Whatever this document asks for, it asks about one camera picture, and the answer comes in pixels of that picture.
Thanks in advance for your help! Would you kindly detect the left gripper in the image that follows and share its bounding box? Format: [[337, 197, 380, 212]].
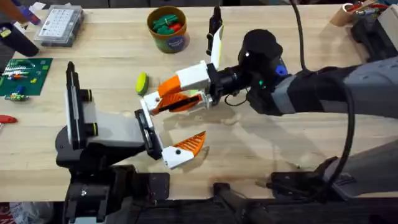
[[55, 91, 207, 170]]

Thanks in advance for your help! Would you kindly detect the orange ribbed wedge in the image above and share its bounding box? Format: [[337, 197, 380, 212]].
[[152, 92, 201, 114]]

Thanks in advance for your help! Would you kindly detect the right wrist upright plate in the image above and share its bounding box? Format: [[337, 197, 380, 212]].
[[206, 5, 225, 71]]

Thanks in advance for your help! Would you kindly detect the wrist upright plate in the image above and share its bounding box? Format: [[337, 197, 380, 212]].
[[206, 5, 225, 71], [64, 61, 82, 151]]

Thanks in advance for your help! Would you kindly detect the yellow-green disc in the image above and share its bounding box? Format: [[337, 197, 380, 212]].
[[135, 72, 150, 96]]

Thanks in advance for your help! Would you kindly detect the tub with toys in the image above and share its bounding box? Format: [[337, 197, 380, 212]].
[[146, 5, 191, 54]]

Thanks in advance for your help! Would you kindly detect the left wrist upright plate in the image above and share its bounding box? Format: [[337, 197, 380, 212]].
[[64, 61, 82, 151]]

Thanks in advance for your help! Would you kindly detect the clear plastic parts box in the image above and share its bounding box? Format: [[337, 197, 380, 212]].
[[33, 4, 85, 48]]

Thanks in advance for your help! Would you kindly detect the green board with blocks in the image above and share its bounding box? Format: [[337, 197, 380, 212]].
[[0, 57, 53, 102]]

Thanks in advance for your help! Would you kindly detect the white plastic bag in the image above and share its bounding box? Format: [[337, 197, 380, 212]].
[[0, 202, 54, 224]]

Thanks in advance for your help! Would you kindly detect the brown tape roll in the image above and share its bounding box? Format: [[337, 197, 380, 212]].
[[329, 2, 358, 28]]

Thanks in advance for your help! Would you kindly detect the black cylindrical object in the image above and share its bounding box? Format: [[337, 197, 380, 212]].
[[0, 23, 40, 58]]

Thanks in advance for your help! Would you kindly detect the white paper sheet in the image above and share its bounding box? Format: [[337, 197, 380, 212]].
[[29, 1, 47, 14]]

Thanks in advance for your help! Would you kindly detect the black box of tools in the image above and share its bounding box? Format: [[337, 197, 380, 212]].
[[350, 0, 398, 63]]

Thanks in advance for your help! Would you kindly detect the black rail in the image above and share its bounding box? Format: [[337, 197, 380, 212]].
[[52, 183, 398, 224]]

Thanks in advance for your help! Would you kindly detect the thick black cable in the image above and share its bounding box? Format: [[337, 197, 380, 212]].
[[289, 0, 356, 196]]

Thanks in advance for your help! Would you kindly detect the red tool handle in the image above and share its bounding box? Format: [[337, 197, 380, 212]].
[[0, 114, 19, 126]]

